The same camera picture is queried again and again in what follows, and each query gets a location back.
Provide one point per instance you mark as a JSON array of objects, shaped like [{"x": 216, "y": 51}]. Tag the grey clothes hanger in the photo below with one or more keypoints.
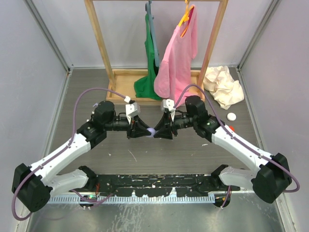
[{"x": 152, "y": 31}]

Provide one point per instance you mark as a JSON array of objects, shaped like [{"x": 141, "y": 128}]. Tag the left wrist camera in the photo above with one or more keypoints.
[{"x": 132, "y": 108}]

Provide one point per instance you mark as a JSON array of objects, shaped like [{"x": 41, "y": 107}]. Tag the pink t-shirt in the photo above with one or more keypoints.
[{"x": 174, "y": 73}]

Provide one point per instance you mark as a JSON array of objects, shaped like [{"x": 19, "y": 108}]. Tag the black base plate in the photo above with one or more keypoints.
[{"x": 155, "y": 185}]

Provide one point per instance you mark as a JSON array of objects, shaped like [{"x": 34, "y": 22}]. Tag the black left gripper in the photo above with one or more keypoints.
[{"x": 137, "y": 128}]

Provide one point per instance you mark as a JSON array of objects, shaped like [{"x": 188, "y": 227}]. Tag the slotted cable duct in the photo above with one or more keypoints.
[{"x": 172, "y": 198}]

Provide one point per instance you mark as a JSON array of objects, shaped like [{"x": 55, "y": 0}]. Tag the yellow clothes hanger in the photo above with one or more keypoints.
[{"x": 185, "y": 20}]

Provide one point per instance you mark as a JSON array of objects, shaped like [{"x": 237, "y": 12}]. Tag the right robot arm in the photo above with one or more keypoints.
[{"x": 266, "y": 174}]

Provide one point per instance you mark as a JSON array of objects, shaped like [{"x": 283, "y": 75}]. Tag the green shirt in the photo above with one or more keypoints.
[{"x": 144, "y": 87}]

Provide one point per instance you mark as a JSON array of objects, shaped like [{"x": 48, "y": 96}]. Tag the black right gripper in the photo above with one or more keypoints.
[{"x": 166, "y": 132}]

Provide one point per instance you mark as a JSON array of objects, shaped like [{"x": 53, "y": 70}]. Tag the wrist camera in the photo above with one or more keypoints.
[
  {"x": 169, "y": 105},
  {"x": 132, "y": 108}
]

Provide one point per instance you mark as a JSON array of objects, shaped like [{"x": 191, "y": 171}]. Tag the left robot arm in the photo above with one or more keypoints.
[{"x": 35, "y": 184}]

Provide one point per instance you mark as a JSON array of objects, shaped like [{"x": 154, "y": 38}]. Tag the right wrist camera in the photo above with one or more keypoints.
[{"x": 169, "y": 105}]

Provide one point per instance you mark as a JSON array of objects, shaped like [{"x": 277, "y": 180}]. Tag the wooden clothes rack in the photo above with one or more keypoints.
[{"x": 122, "y": 80}]

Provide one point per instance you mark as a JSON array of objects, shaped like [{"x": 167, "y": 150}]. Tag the cream crumpled cloth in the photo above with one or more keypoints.
[{"x": 220, "y": 84}]

